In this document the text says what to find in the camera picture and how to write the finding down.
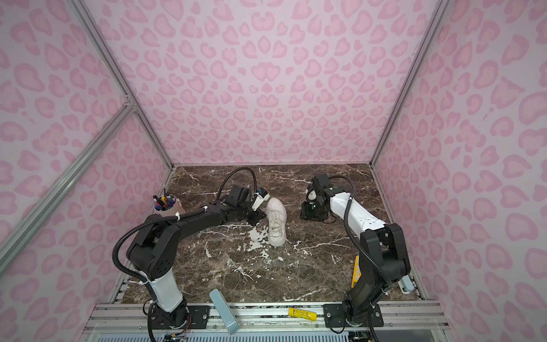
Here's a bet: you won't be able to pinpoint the white knit sneaker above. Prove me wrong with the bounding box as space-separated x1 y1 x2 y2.
266 198 287 247

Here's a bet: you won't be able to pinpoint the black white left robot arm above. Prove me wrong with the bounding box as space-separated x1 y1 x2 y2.
112 201 266 331

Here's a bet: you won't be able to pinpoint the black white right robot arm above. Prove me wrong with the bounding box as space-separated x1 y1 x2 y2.
301 188 411 325

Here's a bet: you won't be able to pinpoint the yellow calculator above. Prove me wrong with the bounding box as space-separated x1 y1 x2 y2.
351 256 361 288

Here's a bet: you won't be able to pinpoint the pink pen cup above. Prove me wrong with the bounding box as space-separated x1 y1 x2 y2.
153 194 186 217

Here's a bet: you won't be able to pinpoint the coloured pens in cup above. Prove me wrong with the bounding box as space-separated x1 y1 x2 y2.
152 187 177 211

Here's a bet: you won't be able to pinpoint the yellow marker tube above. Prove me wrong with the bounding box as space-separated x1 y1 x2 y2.
289 307 318 321

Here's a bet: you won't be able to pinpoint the light blue stapler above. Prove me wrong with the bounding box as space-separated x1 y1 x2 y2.
398 275 415 295

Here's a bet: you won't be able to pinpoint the light blue eraser block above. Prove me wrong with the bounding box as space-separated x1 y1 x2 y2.
209 289 241 335

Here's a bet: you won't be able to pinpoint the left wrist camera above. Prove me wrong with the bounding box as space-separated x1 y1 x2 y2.
225 185 271 212

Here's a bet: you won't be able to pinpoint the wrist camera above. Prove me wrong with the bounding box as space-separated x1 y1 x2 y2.
306 174 331 202
225 185 271 212

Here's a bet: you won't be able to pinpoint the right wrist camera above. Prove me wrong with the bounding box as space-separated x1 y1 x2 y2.
306 174 331 202

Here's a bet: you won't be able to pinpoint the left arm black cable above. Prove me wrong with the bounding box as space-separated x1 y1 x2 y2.
112 166 259 285

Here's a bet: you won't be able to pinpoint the diagonal aluminium frame bar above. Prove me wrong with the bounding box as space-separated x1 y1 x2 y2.
1 101 135 274

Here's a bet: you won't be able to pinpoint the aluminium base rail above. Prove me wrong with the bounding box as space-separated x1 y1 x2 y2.
80 300 454 341

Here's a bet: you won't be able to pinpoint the aluminium corner frame post right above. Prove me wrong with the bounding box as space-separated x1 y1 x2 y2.
369 0 454 170

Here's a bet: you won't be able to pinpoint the aluminium corner frame post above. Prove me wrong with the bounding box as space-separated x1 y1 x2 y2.
369 0 454 170
67 0 175 170

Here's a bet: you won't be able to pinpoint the aluminium corner frame post left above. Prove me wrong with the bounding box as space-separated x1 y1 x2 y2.
67 0 175 170

